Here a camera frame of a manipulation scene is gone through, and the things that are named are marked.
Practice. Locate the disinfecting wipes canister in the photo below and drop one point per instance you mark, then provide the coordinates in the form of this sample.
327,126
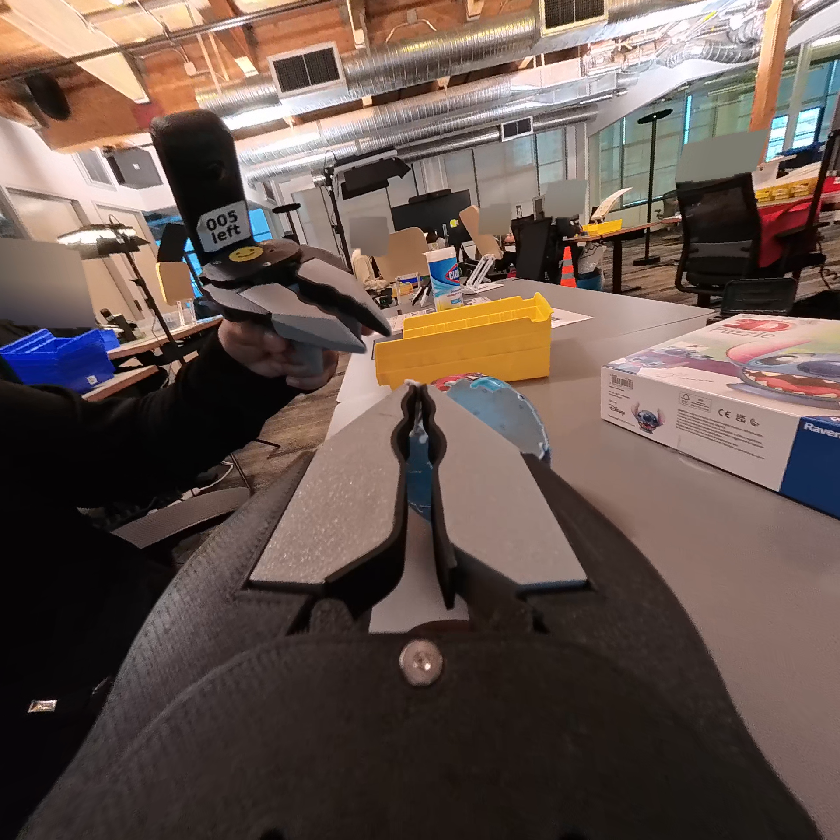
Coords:
445,282

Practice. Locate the white air vent grille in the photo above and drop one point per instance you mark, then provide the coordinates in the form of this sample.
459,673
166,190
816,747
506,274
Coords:
305,71
574,13

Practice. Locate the black softbox light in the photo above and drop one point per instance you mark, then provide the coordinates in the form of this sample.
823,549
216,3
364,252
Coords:
374,174

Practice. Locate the black floor lamp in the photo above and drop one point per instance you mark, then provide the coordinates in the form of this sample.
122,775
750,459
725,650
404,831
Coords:
655,117

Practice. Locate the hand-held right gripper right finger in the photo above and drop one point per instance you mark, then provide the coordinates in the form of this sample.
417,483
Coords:
505,518

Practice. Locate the stack of blue bins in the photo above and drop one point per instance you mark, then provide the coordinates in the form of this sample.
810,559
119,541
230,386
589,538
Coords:
52,361

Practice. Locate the black ceiling speaker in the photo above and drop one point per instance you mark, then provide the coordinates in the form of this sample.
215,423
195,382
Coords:
46,97

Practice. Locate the wooden pillar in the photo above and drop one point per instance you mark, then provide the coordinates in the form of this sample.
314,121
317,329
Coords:
771,79

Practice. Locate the black monitor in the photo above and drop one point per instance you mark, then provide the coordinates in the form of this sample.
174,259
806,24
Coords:
426,210

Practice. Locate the white paper label sheet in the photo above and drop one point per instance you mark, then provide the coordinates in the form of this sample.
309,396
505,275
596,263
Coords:
571,318

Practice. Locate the orange traffic cone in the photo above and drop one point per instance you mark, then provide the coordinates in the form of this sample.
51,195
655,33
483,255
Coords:
568,269

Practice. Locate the blue puzzle ball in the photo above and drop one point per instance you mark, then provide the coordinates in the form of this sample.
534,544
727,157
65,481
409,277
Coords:
499,413

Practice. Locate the person's left hand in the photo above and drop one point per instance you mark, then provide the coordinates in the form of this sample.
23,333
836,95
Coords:
256,351

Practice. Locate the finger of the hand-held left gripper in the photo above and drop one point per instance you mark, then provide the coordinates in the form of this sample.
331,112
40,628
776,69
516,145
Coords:
334,285
302,315

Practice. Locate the red cloth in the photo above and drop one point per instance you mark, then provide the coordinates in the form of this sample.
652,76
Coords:
787,229

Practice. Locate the silver ventilation duct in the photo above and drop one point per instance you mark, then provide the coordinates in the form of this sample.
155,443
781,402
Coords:
426,59
394,134

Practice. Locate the studio light on tripod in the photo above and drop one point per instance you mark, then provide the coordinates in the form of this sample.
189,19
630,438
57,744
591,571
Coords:
98,237

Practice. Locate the wooden sign board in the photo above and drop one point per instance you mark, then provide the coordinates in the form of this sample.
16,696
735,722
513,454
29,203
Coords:
174,282
474,226
407,253

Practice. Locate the small air vent grille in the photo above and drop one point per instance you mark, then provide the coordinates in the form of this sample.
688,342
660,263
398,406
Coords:
516,128

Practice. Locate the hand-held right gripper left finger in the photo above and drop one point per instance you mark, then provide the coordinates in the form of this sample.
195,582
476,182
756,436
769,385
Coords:
334,518

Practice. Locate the person's left forearm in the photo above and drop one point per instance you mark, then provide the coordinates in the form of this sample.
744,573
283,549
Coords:
131,426

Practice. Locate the row of yellow bins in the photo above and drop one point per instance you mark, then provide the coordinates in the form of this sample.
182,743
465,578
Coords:
787,191

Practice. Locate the white folding stand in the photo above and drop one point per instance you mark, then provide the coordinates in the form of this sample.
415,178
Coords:
478,275

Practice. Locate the black office chair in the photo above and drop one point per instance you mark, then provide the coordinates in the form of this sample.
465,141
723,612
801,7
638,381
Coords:
715,229

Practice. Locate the white and blue puzzle box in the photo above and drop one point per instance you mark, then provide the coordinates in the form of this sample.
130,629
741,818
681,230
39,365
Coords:
689,407

